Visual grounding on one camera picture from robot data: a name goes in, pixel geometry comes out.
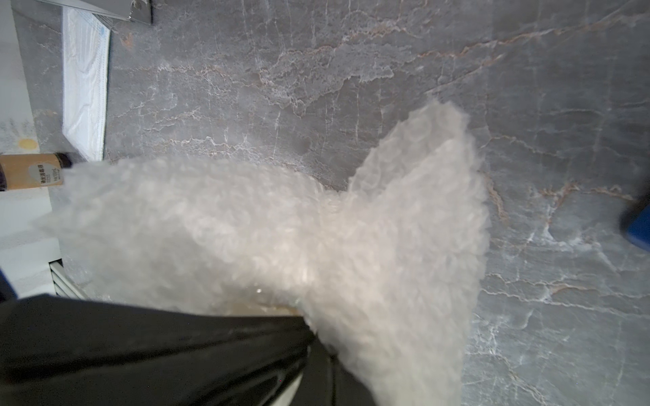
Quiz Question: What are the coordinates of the blue tape dispenser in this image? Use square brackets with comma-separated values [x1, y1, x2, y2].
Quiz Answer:
[621, 195, 650, 251]

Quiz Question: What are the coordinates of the silver metal case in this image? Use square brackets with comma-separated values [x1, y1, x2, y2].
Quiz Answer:
[42, 0, 152, 25]

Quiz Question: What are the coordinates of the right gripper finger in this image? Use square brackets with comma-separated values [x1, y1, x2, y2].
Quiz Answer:
[289, 339, 376, 406]

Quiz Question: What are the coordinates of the orange capped small bottle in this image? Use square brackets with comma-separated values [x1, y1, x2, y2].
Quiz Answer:
[1, 152, 73, 192]

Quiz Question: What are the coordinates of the clear bubble wrap sheet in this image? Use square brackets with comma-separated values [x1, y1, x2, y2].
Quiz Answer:
[36, 101, 490, 405]

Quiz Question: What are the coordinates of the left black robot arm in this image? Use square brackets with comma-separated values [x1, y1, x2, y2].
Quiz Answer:
[1, 295, 314, 405]

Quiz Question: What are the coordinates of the white paper sheet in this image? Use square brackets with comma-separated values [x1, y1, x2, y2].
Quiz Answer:
[62, 8, 111, 162]

